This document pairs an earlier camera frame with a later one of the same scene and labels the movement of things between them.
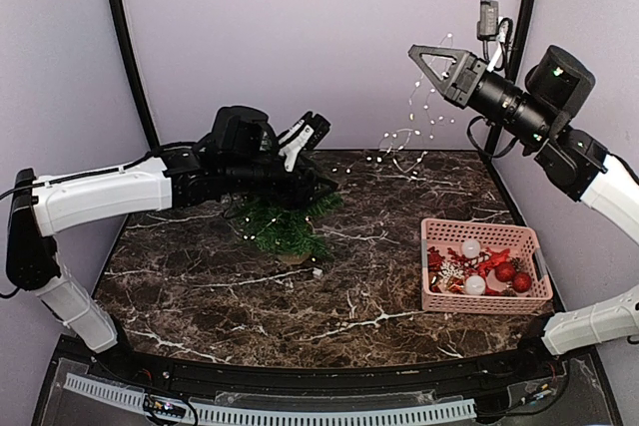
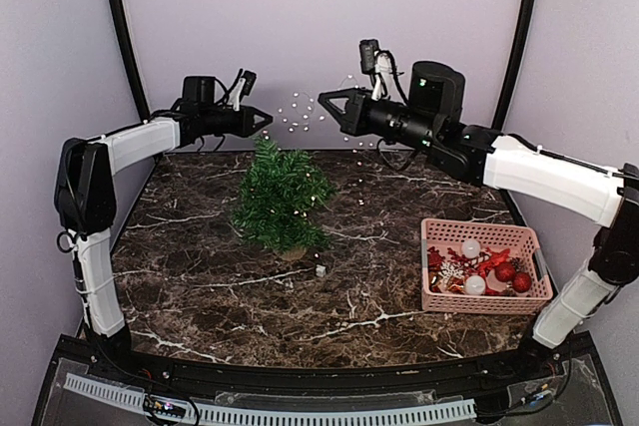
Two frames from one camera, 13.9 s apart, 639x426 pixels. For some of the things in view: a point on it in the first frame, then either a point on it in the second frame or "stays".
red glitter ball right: x=522 y=282 stays
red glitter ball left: x=504 y=272 stays
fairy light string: x=408 y=147 -> x=299 y=112
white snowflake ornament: x=450 y=271 stays
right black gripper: x=456 y=88 -> x=352 y=121
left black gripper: x=300 y=194 -> x=248 y=128
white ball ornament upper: x=471 y=248 stays
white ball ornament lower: x=475 y=284 stays
